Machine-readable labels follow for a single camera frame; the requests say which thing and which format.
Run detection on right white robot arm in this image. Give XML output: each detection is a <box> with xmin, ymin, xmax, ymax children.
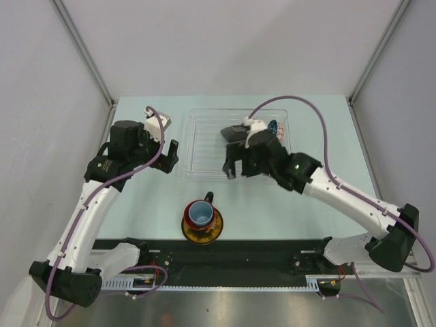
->
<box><xmin>223</xmin><ymin>130</ymin><xmax>419</xmax><ymax>273</ymax></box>

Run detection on red mug black handle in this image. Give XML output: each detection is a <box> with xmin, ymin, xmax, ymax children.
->
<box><xmin>181</xmin><ymin>191</ymin><xmax>217</xmax><ymax>236</ymax></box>

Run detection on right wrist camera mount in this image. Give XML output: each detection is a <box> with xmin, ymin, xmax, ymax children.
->
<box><xmin>243</xmin><ymin>117</ymin><xmax>268</xmax><ymax>149</ymax></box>

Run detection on white slotted cable duct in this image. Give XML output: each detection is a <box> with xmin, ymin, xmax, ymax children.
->
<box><xmin>100</xmin><ymin>275</ymin><xmax>323</xmax><ymax>291</ymax></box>

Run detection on black square floral plate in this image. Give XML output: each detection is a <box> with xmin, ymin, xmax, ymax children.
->
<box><xmin>220</xmin><ymin>125</ymin><xmax>249</xmax><ymax>144</ymax></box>

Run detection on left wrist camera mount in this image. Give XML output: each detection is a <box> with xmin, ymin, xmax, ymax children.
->
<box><xmin>144</xmin><ymin>106</ymin><xmax>171</xmax><ymax>142</ymax></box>

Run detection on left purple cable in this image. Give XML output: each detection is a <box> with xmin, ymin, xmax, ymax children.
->
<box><xmin>44</xmin><ymin>106</ymin><xmax>168</xmax><ymax>321</ymax></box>

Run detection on white wire dish rack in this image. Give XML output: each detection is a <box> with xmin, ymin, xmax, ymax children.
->
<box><xmin>182</xmin><ymin>107</ymin><xmax>294</xmax><ymax>181</ymax></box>

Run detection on round yellow black saucer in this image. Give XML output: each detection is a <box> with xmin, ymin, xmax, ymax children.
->
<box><xmin>181</xmin><ymin>209</ymin><xmax>224</xmax><ymax>246</ymax></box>

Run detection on blue triangle pattern bowl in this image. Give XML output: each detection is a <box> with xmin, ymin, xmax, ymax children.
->
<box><xmin>267</xmin><ymin>119</ymin><xmax>285</xmax><ymax>142</ymax></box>

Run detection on purple cable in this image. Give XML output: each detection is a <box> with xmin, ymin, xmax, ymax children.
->
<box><xmin>44</xmin><ymin>106</ymin><xmax>168</xmax><ymax>321</ymax></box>
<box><xmin>248</xmin><ymin>95</ymin><xmax>436</xmax><ymax>313</ymax></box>

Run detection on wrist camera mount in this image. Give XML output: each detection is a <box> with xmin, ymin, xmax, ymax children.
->
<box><xmin>144</xmin><ymin>106</ymin><xmax>171</xmax><ymax>142</ymax></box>
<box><xmin>243</xmin><ymin>117</ymin><xmax>268</xmax><ymax>149</ymax></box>

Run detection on light blue cup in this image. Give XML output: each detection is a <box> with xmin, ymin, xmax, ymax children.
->
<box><xmin>188</xmin><ymin>200</ymin><xmax>214</xmax><ymax>228</ymax></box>

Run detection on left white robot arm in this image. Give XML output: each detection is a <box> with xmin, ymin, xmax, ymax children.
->
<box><xmin>29</xmin><ymin>113</ymin><xmax>178</xmax><ymax>307</ymax></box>

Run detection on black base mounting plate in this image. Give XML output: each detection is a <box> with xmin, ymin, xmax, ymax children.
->
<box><xmin>91</xmin><ymin>238</ymin><xmax>355</xmax><ymax>287</ymax></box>

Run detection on aluminium frame rail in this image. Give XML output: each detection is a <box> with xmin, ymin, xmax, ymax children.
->
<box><xmin>350</xmin><ymin>255</ymin><xmax>420</xmax><ymax>279</ymax></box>

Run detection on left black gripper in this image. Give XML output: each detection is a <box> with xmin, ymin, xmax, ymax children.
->
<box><xmin>129</xmin><ymin>123</ymin><xmax>178</xmax><ymax>173</ymax></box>

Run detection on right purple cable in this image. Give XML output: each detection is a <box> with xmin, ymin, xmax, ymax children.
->
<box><xmin>248</xmin><ymin>95</ymin><xmax>436</xmax><ymax>313</ymax></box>

